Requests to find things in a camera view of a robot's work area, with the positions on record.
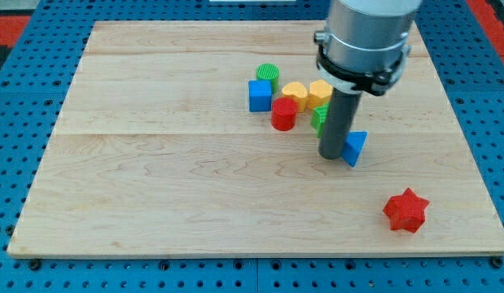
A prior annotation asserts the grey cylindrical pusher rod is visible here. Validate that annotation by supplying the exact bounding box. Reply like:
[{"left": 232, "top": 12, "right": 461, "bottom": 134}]
[{"left": 318, "top": 89, "right": 362, "bottom": 160}]

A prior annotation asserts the black and white mounting clamp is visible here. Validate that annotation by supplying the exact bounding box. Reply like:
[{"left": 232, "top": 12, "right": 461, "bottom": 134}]
[{"left": 313, "top": 30, "right": 411, "bottom": 96}]

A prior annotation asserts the blue triangle block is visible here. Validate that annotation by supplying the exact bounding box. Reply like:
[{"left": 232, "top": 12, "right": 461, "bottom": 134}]
[{"left": 340, "top": 131, "right": 368, "bottom": 168}]

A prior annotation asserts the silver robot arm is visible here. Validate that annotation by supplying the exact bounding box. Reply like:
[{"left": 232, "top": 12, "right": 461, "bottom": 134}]
[{"left": 313, "top": 0, "right": 422, "bottom": 160}]

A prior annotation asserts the green star block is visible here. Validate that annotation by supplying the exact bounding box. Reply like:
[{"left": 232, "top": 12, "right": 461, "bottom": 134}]
[{"left": 310, "top": 103, "right": 329, "bottom": 138}]

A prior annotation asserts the red star block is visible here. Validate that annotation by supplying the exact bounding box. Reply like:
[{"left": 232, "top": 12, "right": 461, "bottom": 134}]
[{"left": 383, "top": 188, "right": 430, "bottom": 234}]

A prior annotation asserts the yellow hexagon block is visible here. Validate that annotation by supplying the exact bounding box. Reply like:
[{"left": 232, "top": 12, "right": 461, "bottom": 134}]
[{"left": 308, "top": 79, "right": 334, "bottom": 110}]

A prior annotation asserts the yellow heart block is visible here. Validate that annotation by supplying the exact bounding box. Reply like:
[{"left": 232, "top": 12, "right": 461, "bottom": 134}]
[{"left": 282, "top": 81, "right": 309, "bottom": 113}]

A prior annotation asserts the red cylinder block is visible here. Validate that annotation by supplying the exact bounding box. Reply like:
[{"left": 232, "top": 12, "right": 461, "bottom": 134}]
[{"left": 271, "top": 97, "right": 298, "bottom": 131}]

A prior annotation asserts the blue cube block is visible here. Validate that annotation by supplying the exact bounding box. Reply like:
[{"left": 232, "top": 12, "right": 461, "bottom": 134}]
[{"left": 248, "top": 80, "right": 273, "bottom": 112}]

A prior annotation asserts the green cylinder block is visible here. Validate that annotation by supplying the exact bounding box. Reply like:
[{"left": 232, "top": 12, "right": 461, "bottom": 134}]
[{"left": 256, "top": 63, "right": 280, "bottom": 94}]

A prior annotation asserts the wooden board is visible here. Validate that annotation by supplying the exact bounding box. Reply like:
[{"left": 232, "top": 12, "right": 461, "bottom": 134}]
[{"left": 7, "top": 21, "right": 504, "bottom": 259}]

